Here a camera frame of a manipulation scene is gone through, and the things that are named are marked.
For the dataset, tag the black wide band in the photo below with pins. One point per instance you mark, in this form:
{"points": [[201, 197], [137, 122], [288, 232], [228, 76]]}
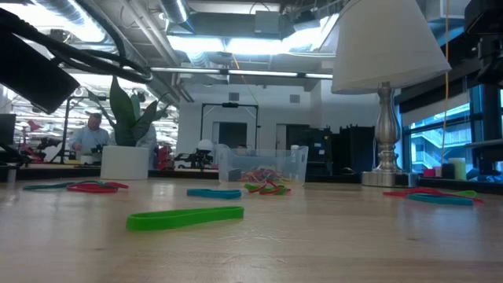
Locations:
{"points": [[235, 175]]}

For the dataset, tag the red rubber band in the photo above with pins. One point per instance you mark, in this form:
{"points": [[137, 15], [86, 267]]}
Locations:
{"points": [[92, 189], [261, 188], [120, 185], [412, 191]]}

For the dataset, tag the wide green rubber band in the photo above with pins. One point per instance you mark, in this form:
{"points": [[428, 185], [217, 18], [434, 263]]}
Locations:
{"points": [[177, 219]]}

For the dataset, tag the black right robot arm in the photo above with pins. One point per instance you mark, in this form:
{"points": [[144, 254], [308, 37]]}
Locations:
{"points": [[483, 15]]}

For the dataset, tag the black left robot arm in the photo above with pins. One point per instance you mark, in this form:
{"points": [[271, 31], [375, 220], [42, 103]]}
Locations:
{"points": [[31, 74]]}

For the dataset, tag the clear plastic bin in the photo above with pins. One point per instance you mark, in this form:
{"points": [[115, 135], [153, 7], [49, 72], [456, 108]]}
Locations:
{"points": [[236, 161]]}

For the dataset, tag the white bottle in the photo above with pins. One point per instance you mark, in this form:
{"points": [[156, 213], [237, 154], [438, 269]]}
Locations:
{"points": [[294, 148]]}

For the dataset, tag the white dome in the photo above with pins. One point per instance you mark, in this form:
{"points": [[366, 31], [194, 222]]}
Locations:
{"points": [[205, 144]]}

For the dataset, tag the black cabinet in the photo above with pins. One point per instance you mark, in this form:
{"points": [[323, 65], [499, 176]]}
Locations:
{"points": [[306, 137], [357, 149]]}

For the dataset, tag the long ceiling light bar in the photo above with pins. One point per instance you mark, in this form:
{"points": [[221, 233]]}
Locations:
{"points": [[259, 73]]}

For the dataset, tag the red machine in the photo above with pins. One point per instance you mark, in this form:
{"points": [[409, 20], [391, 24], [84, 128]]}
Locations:
{"points": [[163, 157]]}

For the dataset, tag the person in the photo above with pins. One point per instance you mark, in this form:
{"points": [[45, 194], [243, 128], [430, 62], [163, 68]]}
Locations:
{"points": [[151, 141], [90, 137]]}

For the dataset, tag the green plant in white pot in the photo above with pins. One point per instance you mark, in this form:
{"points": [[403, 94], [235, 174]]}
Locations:
{"points": [[123, 163]]}

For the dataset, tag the white shade silver table lamp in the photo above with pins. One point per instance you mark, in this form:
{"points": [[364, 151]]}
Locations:
{"points": [[377, 47]]}

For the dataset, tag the small red box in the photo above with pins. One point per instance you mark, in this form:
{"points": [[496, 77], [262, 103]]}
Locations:
{"points": [[429, 172]]}

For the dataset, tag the small black box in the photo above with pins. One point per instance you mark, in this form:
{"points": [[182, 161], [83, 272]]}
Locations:
{"points": [[448, 171]]}

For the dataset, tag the pale green cylinder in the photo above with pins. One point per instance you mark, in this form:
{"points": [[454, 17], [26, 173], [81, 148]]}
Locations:
{"points": [[457, 169]]}

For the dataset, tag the black red background robot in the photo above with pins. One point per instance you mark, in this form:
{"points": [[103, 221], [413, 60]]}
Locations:
{"points": [[39, 145]]}

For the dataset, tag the black pole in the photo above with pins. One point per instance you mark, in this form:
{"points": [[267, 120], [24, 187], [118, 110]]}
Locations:
{"points": [[491, 126]]}

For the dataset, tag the black monitor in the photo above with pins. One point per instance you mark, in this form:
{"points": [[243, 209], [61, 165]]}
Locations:
{"points": [[7, 129]]}

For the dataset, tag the black gantry frame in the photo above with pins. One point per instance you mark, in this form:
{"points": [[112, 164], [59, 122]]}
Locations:
{"points": [[230, 105]]}

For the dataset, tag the black stand frame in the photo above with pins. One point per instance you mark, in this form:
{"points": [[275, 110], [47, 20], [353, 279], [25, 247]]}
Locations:
{"points": [[66, 126]]}

